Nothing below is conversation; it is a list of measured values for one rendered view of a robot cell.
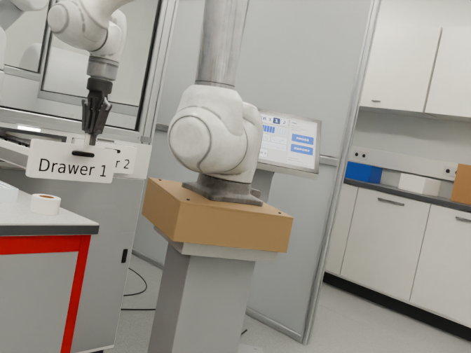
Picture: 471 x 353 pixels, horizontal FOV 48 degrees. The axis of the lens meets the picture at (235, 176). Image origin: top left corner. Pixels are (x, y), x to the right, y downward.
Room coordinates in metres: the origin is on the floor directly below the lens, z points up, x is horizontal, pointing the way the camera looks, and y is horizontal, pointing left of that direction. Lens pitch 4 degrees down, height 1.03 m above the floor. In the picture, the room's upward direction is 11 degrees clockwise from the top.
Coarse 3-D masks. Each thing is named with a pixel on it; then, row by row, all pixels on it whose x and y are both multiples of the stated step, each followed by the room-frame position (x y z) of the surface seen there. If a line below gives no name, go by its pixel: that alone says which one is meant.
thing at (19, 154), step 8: (0, 144) 1.63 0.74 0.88; (8, 144) 1.60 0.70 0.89; (16, 144) 1.57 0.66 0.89; (0, 152) 1.62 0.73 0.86; (8, 152) 1.59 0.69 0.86; (16, 152) 1.56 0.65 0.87; (24, 152) 1.54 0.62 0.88; (8, 160) 1.59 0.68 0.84; (16, 160) 1.56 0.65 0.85; (24, 160) 1.53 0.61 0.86; (24, 168) 1.53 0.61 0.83
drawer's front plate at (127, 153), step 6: (96, 144) 1.97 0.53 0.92; (102, 144) 1.99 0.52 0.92; (108, 144) 2.01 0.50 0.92; (114, 144) 2.03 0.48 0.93; (120, 150) 2.06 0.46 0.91; (126, 150) 2.08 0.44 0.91; (132, 150) 2.11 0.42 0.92; (120, 156) 2.06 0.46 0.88; (126, 156) 2.09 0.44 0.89; (132, 156) 2.11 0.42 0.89; (120, 162) 2.07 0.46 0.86; (126, 162) 2.09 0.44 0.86; (132, 162) 2.11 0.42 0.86; (114, 168) 2.05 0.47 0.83; (120, 168) 2.07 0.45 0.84; (132, 168) 2.12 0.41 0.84
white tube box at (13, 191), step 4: (0, 184) 1.40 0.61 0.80; (4, 184) 1.41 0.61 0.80; (8, 184) 1.41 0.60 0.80; (0, 188) 1.34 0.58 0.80; (4, 188) 1.35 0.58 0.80; (8, 188) 1.35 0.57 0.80; (12, 188) 1.36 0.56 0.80; (16, 188) 1.37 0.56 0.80; (0, 192) 1.34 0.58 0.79; (4, 192) 1.35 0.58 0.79; (8, 192) 1.35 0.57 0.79; (12, 192) 1.36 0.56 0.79; (16, 192) 1.37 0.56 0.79; (0, 196) 1.34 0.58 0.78; (4, 196) 1.35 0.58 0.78; (8, 196) 1.36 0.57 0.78; (12, 196) 1.36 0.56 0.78; (16, 196) 1.37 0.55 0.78; (0, 200) 1.34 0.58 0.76; (4, 200) 1.35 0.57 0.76; (8, 200) 1.36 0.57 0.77; (12, 200) 1.36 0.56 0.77; (16, 200) 1.37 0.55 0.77
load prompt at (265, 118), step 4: (264, 116) 2.40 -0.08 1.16; (268, 116) 2.41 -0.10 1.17; (272, 116) 2.41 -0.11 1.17; (276, 116) 2.41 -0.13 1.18; (264, 120) 2.39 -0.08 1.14; (268, 120) 2.39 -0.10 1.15; (272, 120) 2.39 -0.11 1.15; (276, 120) 2.40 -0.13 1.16; (280, 120) 2.40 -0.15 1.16; (284, 120) 2.40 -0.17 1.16; (288, 120) 2.41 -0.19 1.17; (272, 124) 2.38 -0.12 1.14; (276, 124) 2.38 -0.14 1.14; (280, 124) 2.39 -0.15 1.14; (284, 124) 2.39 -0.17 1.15; (288, 124) 2.39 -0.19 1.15
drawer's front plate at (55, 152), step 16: (32, 144) 1.48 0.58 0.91; (48, 144) 1.51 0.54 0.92; (64, 144) 1.55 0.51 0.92; (32, 160) 1.48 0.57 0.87; (64, 160) 1.56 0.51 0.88; (80, 160) 1.60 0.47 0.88; (96, 160) 1.64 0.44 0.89; (112, 160) 1.69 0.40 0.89; (32, 176) 1.49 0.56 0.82; (48, 176) 1.52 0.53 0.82; (64, 176) 1.56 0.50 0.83; (80, 176) 1.61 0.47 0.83; (96, 176) 1.65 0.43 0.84; (112, 176) 1.70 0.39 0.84
